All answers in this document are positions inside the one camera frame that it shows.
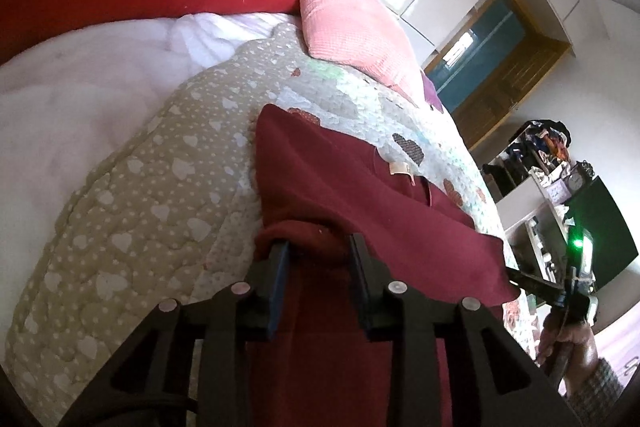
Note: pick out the small round clock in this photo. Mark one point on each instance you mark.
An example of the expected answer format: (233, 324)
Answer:
(577, 181)

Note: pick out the cluttered white shelf unit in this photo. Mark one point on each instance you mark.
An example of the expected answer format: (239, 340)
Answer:
(530, 207)

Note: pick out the pink ribbed pillow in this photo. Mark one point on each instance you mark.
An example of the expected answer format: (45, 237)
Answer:
(350, 22)

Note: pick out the dark green screen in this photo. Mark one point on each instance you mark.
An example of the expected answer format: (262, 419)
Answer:
(607, 227)

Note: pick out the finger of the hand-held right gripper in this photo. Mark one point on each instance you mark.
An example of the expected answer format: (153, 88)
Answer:
(534, 283)

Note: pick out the dark red sweater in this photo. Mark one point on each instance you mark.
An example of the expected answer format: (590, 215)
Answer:
(330, 187)

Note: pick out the person's right hand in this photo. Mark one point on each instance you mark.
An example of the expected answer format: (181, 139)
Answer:
(565, 337)

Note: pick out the wooden door frame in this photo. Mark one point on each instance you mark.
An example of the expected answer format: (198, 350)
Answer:
(505, 67)

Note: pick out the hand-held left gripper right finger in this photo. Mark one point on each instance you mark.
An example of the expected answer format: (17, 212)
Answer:
(358, 277)

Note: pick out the heart print quilt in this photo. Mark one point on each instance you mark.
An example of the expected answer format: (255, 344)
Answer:
(150, 217)

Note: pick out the white bed sheet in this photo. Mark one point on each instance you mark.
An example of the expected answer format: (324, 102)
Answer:
(75, 107)

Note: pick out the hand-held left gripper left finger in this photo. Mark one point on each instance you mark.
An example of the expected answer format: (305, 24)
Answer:
(280, 287)

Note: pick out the purple cloth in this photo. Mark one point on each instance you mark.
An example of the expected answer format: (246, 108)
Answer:
(431, 93)

